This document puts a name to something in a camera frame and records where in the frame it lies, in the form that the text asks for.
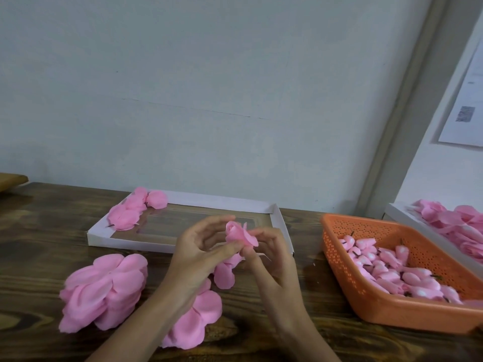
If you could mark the orange plastic basket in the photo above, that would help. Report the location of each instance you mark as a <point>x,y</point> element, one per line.
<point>392,316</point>

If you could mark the pink rose buds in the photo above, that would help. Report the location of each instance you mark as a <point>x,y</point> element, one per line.
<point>392,273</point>

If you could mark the white paper notice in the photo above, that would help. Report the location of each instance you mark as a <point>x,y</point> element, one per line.
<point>468,109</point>

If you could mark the person's left hand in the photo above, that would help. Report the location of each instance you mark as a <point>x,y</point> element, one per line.
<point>192,264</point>

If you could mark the white shallow tray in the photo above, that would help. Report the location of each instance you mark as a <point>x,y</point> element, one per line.
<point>181,222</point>

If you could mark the person's right forearm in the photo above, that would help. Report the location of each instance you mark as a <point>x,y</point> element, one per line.
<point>308,341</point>

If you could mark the person's right hand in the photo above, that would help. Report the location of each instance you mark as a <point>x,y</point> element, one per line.
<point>275,279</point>

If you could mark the grey door frame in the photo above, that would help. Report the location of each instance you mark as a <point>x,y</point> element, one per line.
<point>411,101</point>

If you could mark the group of finished pink roses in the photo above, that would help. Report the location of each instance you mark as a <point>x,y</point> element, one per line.
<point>124,216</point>

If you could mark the pile of pink petals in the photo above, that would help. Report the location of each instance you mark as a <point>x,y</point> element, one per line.
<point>456,221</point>

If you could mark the stack of pink petals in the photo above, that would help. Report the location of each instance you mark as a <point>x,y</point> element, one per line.
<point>192,324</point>
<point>102,294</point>

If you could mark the person's left forearm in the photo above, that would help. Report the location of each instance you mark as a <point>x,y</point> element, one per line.
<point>143,331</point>

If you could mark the pink rose being assembled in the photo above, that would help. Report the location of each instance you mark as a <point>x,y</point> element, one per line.
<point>238,233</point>

